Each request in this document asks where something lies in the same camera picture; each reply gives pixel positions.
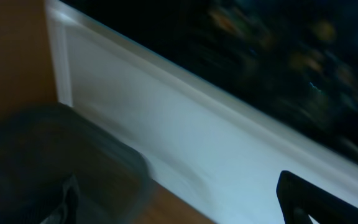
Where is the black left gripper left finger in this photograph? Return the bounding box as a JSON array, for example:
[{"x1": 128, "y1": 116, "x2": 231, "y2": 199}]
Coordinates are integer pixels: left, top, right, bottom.
[{"x1": 0, "y1": 104, "x2": 154, "y2": 223}]

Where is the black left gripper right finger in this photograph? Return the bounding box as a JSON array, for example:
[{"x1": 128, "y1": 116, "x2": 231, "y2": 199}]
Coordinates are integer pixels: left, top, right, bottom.
[{"x1": 276, "y1": 170, "x2": 358, "y2": 224}]

